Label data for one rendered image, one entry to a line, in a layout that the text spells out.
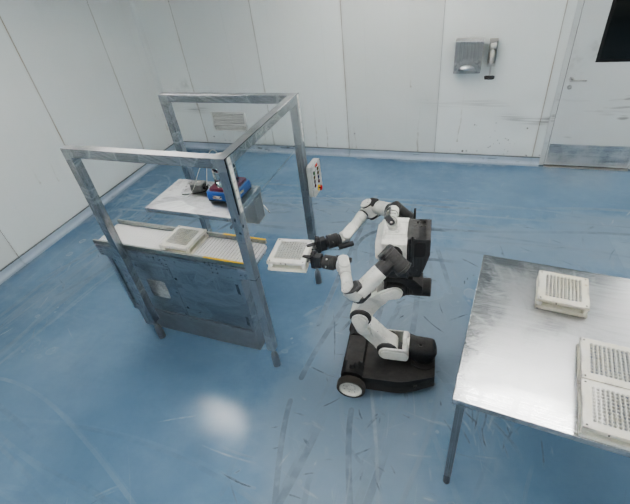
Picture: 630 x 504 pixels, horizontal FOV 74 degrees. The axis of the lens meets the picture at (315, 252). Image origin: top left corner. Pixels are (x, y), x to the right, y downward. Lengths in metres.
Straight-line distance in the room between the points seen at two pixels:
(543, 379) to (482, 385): 0.28
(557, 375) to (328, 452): 1.45
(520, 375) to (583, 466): 1.03
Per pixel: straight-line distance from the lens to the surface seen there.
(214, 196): 2.61
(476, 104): 5.69
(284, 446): 3.02
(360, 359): 3.09
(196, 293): 3.32
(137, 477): 3.24
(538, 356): 2.36
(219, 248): 3.00
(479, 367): 2.24
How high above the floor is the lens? 2.65
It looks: 38 degrees down
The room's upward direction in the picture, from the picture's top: 8 degrees counter-clockwise
